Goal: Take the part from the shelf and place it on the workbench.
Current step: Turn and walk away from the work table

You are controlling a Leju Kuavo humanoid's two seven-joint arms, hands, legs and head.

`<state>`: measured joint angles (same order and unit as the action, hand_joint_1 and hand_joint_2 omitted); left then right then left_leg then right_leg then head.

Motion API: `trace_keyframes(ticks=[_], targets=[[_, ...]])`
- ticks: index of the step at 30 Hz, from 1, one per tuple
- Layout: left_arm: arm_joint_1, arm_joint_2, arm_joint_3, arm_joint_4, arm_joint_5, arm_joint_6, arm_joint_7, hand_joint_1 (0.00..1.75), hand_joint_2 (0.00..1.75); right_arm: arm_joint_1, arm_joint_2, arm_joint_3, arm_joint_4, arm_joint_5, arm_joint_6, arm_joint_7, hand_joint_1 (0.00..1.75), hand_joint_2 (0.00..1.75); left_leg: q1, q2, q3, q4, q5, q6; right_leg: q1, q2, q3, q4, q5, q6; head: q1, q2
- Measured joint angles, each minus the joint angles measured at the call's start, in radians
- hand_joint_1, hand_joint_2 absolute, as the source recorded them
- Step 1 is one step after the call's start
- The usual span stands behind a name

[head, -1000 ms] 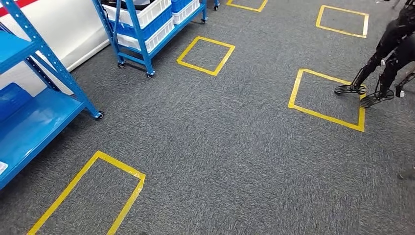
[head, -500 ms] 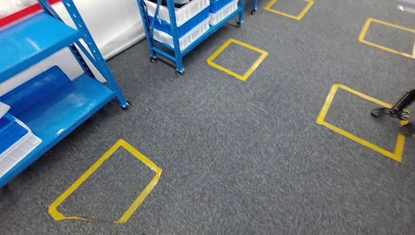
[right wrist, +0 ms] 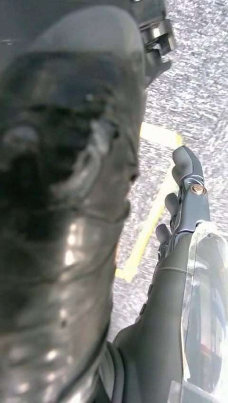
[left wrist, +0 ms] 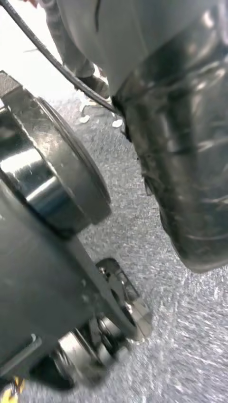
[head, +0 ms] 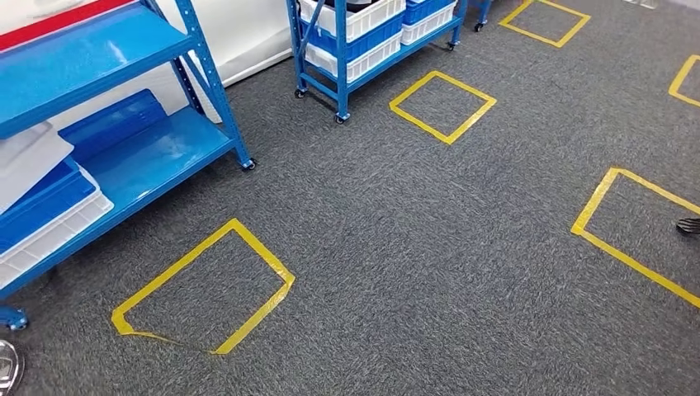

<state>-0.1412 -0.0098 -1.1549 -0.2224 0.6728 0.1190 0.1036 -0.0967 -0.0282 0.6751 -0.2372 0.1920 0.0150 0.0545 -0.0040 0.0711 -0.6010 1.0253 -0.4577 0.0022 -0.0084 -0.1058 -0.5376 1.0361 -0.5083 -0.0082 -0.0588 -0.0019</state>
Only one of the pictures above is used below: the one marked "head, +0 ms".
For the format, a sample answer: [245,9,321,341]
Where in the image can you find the blue metal shelf rack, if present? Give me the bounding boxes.
[472,0,494,33]
[0,0,258,332]
[285,0,471,126]

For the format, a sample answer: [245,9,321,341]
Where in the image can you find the yellow floor tape square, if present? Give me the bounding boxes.
[388,69,498,147]
[498,0,592,50]
[110,218,297,357]
[667,54,700,109]
[570,167,700,310]

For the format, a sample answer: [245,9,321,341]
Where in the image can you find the white plastic crate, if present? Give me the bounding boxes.
[0,120,75,215]
[299,0,408,45]
[400,2,458,46]
[0,166,116,291]
[304,31,404,85]

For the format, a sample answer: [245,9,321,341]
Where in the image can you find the blue plastic crate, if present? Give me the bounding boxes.
[56,88,170,166]
[0,158,99,256]
[403,0,458,26]
[300,10,406,63]

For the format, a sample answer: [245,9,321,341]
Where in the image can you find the white car with red stripe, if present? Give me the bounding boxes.
[0,0,296,133]

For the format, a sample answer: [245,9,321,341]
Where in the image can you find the chrome stanchion post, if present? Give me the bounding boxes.
[0,337,26,396]

